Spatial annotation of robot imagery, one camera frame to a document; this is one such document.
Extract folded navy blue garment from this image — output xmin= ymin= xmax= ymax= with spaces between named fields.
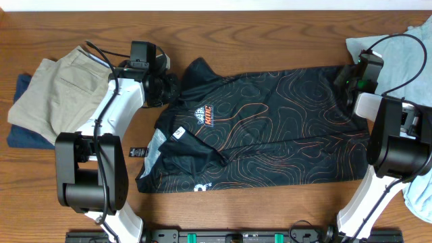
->
xmin=7 ymin=74 xmax=55 ymax=150

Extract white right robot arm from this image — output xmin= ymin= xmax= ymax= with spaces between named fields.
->
xmin=323 ymin=64 xmax=431 ymax=242

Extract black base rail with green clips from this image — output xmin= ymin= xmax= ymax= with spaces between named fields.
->
xmin=65 ymin=225 xmax=404 ymax=243

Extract folded khaki trousers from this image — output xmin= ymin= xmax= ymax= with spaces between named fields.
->
xmin=7 ymin=46 xmax=111 ymax=144

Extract light grey t-shirt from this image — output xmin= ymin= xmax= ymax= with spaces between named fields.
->
xmin=346 ymin=19 xmax=431 ymax=223

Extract black orange-patterned sports shirt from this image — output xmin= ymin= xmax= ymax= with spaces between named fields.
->
xmin=136 ymin=58 xmax=369 ymax=193

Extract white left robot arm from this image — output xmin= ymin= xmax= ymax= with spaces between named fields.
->
xmin=55 ymin=67 xmax=180 ymax=242

